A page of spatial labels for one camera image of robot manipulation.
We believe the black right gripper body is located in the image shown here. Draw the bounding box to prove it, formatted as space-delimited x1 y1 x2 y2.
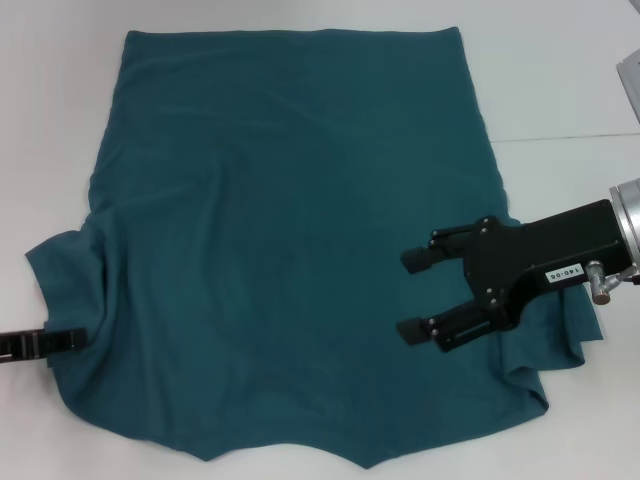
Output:
462 199 629 332

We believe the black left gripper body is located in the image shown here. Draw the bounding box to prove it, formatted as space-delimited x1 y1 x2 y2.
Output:
0 329 47 363

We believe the teal blue shirt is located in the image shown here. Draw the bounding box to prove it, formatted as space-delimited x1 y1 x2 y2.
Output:
24 27 609 457

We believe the metal right wrist connector plug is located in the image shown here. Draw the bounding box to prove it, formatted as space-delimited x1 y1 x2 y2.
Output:
585 259 639 305

